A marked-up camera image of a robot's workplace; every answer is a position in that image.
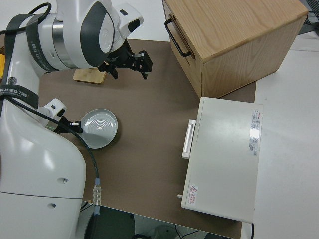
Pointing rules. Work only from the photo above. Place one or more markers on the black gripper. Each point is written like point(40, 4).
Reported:
point(65, 122)
point(119, 56)

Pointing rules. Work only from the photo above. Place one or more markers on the white toaster oven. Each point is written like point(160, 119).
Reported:
point(221, 159)

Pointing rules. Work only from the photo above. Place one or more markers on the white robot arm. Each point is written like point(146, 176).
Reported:
point(53, 106)
point(37, 161)

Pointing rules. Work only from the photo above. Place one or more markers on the brown table mat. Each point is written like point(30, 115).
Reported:
point(149, 112)

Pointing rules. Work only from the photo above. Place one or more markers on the wooden mug stand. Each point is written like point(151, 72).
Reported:
point(88, 76)

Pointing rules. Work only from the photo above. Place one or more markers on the gray round plate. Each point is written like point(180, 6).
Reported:
point(101, 129)

